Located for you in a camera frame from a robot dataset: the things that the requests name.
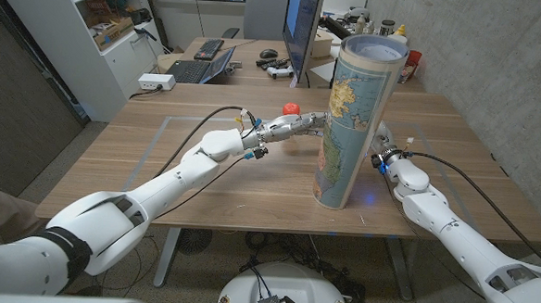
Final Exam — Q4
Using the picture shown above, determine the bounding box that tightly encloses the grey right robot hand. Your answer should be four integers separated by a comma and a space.
371, 120, 397, 156

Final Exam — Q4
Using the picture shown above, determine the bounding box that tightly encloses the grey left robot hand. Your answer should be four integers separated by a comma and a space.
254, 107, 330, 149

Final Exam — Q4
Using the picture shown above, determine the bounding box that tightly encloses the paper world map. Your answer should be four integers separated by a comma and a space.
311, 31, 411, 214

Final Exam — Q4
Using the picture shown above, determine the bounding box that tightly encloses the red ball on blue stand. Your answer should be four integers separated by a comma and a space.
282, 101, 302, 118

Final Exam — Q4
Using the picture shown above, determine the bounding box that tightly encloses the white game controller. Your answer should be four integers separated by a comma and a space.
265, 64, 296, 82

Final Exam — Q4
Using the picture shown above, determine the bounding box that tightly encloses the black remote control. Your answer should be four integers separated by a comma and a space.
255, 57, 291, 72

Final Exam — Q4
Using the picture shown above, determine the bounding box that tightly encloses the wooden office desk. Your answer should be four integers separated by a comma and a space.
156, 33, 429, 96

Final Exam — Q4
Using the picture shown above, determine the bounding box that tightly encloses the light wooden box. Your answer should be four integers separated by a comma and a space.
310, 29, 336, 60

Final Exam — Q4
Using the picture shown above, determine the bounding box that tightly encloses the black computer monitor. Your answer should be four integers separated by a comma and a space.
279, 0, 325, 86

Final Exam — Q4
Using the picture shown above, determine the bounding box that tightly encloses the black computer keyboard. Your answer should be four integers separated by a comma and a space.
193, 37, 225, 63

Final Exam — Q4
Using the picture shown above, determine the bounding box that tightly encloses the open black laptop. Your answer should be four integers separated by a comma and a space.
165, 43, 237, 86

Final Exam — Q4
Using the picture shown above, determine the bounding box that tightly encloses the grey office chair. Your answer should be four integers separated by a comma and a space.
220, 0, 292, 43

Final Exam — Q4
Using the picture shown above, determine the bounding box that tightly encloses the grey metal table leg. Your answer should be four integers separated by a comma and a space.
382, 236, 417, 302
152, 225, 182, 290

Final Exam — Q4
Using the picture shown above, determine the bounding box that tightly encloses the white power strip box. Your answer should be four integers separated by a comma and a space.
136, 72, 177, 93

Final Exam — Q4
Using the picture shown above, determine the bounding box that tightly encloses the round black floor fan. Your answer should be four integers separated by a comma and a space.
176, 227, 213, 257

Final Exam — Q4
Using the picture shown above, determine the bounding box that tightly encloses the white robot torso base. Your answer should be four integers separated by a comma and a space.
215, 259, 353, 303

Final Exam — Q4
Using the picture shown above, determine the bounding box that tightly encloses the brown cardboard box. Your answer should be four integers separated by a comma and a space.
92, 14, 135, 53

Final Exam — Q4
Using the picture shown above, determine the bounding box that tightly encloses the white shelf cabinet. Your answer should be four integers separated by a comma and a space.
0, 0, 166, 126

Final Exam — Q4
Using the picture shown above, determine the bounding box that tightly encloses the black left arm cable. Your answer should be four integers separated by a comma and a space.
152, 100, 261, 185

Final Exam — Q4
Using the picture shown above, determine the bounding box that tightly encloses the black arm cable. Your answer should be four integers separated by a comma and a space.
398, 150, 541, 271
152, 100, 261, 185

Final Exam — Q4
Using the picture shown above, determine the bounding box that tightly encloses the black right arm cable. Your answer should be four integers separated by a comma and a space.
398, 150, 541, 271

